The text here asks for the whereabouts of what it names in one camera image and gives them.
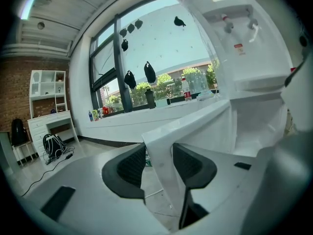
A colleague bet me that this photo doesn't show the white water dispenser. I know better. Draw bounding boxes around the white water dispenser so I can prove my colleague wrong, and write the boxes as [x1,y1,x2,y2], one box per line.
[171,0,298,158]

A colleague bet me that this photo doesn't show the white windowsill ledge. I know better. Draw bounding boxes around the white windowsill ledge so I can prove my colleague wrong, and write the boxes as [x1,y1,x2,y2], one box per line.
[84,98,221,146]

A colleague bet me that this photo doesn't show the black drinking bottle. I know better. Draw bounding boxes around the black drinking bottle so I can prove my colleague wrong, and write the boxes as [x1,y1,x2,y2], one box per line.
[144,86,157,109]

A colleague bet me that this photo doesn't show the black cable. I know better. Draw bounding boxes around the black cable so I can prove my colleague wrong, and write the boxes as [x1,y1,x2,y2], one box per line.
[21,144,75,197]

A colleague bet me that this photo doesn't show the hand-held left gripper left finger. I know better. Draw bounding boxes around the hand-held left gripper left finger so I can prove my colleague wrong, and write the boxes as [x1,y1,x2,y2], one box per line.
[23,142,172,235]

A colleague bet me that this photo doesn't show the red dispenser tap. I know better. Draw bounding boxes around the red dispenser tap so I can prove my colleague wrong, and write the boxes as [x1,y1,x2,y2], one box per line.
[220,13,235,33]

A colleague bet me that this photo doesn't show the teal stack of bowls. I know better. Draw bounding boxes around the teal stack of bowls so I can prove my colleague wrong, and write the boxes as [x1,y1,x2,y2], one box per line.
[196,91,215,102]

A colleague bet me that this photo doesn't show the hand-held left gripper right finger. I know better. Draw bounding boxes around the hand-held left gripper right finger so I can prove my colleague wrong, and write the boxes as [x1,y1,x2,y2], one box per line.
[172,131,313,235]

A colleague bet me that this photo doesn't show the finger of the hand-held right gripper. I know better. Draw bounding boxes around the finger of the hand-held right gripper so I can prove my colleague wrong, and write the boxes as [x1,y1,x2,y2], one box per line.
[284,32,313,133]

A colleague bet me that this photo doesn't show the clear bottle with red label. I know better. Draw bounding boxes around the clear bottle with red label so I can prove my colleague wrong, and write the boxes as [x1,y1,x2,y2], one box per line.
[181,77,193,102]

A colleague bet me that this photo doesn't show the black and white backpack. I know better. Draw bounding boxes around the black and white backpack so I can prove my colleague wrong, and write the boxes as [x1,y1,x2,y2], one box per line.
[43,133,67,160]

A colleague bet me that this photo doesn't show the dark window frame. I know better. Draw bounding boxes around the dark window frame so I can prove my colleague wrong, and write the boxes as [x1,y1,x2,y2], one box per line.
[89,0,172,114]

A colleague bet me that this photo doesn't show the white bookcase desk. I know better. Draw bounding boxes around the white bookcase desk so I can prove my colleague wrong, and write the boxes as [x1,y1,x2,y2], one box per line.
[26,70,80,159]

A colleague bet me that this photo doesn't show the white chair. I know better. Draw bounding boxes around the white chair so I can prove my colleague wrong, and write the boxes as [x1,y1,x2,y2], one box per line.
[12,141,35,168]

